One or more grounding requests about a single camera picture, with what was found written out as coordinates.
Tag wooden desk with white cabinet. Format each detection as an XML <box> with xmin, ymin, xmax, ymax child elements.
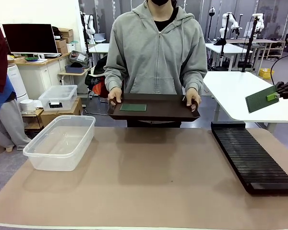
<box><xmin>8</xmin><ymin>51</ymin><xmax>72</xmax><ymax>100</ymax></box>

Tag person's right hand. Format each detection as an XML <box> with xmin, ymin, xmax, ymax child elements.
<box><xmin>107</xmin><ymin>87</ymin><xmax>122</xmax><ymax>106</ymax></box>

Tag stacked cardboard boxes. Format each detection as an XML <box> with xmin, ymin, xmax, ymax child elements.
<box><xmin>54</xmin><ymin>27</ymin><xmax>74</xmax><ymax>55</ymax></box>

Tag clear lidded storage box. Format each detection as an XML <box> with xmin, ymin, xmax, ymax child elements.
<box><xmin>38</xmin><ymin>84</ymin><xmax>78</xmax><ymax>112</ymax></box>

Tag green PCB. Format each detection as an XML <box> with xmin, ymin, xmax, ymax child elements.
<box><xmin>120</xmin><ymin>103</ymin><xmax>147</xmax><ymax>112</ymax></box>
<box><xmin>245</xmin><ymin>85</ymin><xmax>280</xmax><ymax>114</ymax></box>

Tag clear plastic box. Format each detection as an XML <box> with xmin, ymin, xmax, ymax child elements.
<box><xmin>23</xmin><ymin>115</ymin><xmax>96</xmax><ymax>172</ymax></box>

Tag orange red bag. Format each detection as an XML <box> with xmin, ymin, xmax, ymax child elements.
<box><xmin>92</xmin><ymin>82</ymin><xmax>109</xmax><ymax>98</ymax></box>

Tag white air purifier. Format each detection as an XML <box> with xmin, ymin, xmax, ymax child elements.
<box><xmin>6</xmin><ymin>63</ymin><xmax>29</xmax><ymax>103</ymax></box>

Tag white round device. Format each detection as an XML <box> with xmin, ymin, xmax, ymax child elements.
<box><xmin>19</xmin><ymin>99</ymin><xmax>36</xmax><ymax>112</ymax></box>

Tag small wooden white table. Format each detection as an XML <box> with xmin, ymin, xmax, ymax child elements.
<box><xmin>58</xmin><ymin>68</ymin><xmax>92</xmax><ymax>86</ymax></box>

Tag black stand pole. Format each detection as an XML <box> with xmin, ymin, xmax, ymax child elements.
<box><xmin>241</xmin><ymin>16</ymin><xmax>260</xmax><ymax>72</ymax></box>

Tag person in grey hoodie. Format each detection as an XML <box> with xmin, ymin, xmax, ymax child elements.
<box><xmin>104</xmin><ymin>0</ymin><xmax>208</xmax><ymax>128</ymax></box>

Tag grey parts case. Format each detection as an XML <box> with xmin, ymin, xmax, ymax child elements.
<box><xmin>69</xmin><ymin>50</ymin><xmax>89</xmax><ymax>63</ymax></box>

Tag white background desk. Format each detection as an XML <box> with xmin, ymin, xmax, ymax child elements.
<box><xmin>88</xmin><ymin>43</ymin><xmax>110</xmax><ymax>68</ymax></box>

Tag blue-grey bin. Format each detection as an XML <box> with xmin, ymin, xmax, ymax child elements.
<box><xmin>64</xmin><ymin>64</ymin><xmax>85</xmax><ymax>74</ymax></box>

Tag black light stand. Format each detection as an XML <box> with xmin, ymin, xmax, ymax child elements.
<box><xmin>207</xmin><ymin>6</ymin><xmax>216</xmax><ymax>43</ymax></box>

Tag person's right forearm grey sleeve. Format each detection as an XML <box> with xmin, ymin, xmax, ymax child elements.
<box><xmin>104</xmin><ymin>62</ymin><xmax>125</xmax><ymax>93</ymax></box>

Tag black face mask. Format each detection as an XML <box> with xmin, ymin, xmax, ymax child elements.
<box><xmin>150</xmin><ymin>0</ymin><xmax>170</xmax><ymax>7</ymax></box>

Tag small black-framed side table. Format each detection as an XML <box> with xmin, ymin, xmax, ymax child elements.
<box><xmin>21</xmin><ymin>109</ymin><xmax>44</xmax><ymax>132</ymax></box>

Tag large cardboard box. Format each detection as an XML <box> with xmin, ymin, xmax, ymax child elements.
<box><xmin>40</xmin><ymin>97</ymin><xmax>84</xmax><ymax>127</ymax></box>

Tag black computer monitor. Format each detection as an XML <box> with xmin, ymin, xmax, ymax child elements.
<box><xmin>2</xmin><ymin>23</ymin><xmax>60</xmax><ymax>58</ymax></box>

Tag white background table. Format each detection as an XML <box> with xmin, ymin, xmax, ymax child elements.
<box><xmin>205</xmin><ymin>42</ymin><xmax>254</xmax><ymax>71</ymax></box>

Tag dark brown serving tray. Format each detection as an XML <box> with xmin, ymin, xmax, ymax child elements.
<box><xmin>107</xmin><ymin>93</ymin><xmax>201</xmax><ymax>122</ymax></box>

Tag person's left forearm grey sleeve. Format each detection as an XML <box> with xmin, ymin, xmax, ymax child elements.
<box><xmin>181</xmin><ymin>63</ymin><xmax>208</xmax><ymax>93</ymax></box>

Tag black slotted PCB rack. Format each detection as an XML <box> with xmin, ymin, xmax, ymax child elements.
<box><xmin>210</xmin><ymin>121</ymin><xmax>288</xmax><ymax>195</ymax></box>

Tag yellow crate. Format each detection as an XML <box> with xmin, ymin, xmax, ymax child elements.
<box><xmin>258</xmin><ymin>68</ymin><xmax>276</xmax><ymax>80</ymax></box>

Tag person's left hand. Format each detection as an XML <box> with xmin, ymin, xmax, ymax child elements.
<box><xmin>185</xmin><ymin>88</ymin><xmax>202</xmax><ymax>107</ymax></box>

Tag wooden shelf table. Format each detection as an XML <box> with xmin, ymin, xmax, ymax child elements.
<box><xmin>227</xmin><ymin>38</ymin><xmax>286</xmax><ymax>62</ymax></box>

